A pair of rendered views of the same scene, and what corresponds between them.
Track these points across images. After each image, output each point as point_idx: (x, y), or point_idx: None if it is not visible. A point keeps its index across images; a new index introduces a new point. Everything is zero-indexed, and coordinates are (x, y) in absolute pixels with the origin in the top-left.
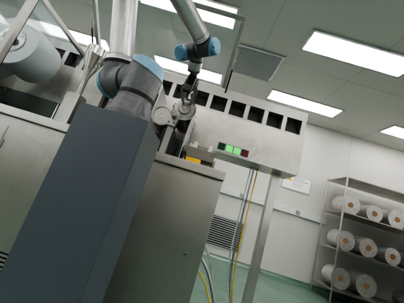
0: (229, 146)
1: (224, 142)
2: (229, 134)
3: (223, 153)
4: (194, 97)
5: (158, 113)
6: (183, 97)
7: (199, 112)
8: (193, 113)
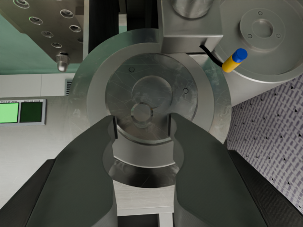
0: (6, 119)
1: (26, 127)
2: (16, 153)
3: (23, 97)
4: (41, 186)
5: (282, 25)
6: (192, 144)
7: (121, 190)
8: (83, 91)
